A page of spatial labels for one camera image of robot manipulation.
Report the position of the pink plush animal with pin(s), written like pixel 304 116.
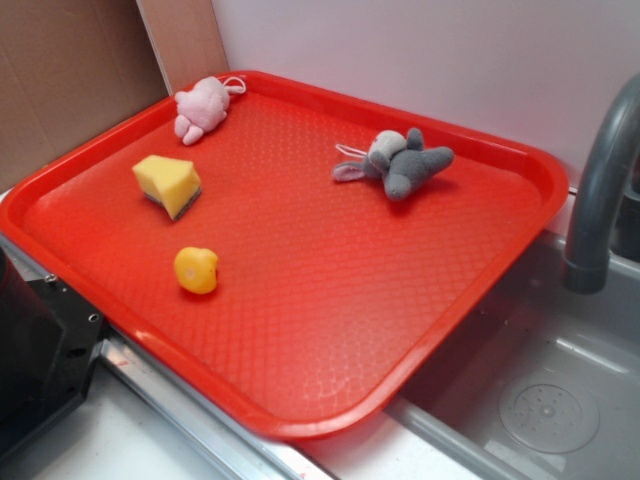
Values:
pixel 203 108

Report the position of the gray plastic faucet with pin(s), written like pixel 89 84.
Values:
pixel 605 216

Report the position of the yellow sponge with gray pad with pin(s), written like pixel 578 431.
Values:
pixel 172 183

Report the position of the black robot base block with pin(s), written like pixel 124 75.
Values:
pixel 50 340

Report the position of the light wooden board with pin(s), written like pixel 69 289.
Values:
pixel 186 40

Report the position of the gray plush donkey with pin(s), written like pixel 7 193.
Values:
pixel 401 162

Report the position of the red plastic tray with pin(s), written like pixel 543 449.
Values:
pixel 329 295

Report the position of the yellow rubber duck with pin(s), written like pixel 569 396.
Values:
pixel 196 269

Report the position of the brown cardboard panel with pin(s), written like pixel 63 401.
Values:
pixel 70 70

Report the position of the gray plastic sink basin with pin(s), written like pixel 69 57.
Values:
pixel 536 382

